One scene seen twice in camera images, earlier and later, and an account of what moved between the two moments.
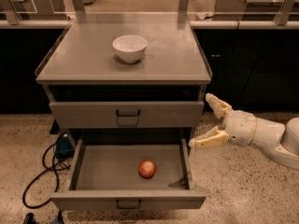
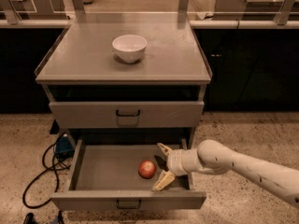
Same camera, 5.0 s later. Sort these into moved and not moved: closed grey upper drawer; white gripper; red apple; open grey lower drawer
Moved: white gripper
Not moved: red apple; open grey lower drawer; closed grey upper drawer
